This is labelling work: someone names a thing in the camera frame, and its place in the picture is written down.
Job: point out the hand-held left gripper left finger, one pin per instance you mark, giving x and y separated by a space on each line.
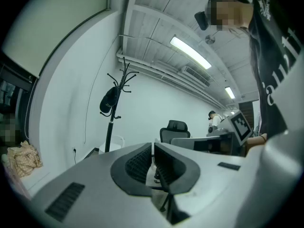
95 174

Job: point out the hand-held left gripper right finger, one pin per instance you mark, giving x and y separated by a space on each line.
213 174

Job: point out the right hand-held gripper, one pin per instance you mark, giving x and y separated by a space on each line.
241 129

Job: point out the black metal coat rack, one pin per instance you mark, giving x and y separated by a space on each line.
108 136

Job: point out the dark navy cloth bag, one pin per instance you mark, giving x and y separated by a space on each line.
108 101

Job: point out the person's right forearm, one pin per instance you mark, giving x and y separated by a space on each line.
255 144

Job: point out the black mesh office chair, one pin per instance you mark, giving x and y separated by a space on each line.
174 127

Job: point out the black wrist band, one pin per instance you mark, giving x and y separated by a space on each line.
263 138

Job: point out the long ceiling light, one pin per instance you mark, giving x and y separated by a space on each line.
190 52
230 92

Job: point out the white ceiling air vent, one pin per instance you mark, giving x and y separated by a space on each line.
196 76

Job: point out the dark wooden door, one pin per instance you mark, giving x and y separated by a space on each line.
245 107

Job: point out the beige patterned cloth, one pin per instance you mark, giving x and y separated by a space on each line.
23 160

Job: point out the white ceiling pipe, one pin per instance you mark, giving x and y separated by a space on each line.
154 71

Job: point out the round ceiling detector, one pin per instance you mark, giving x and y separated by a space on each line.
210 39

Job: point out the person's black printed t-shirt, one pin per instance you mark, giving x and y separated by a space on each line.
268 56

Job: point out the black framed window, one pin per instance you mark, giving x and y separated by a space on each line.
12 87

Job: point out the person's head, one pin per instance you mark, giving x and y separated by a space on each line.
228 11

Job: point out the cream roller blind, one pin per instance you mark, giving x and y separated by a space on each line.
47 20

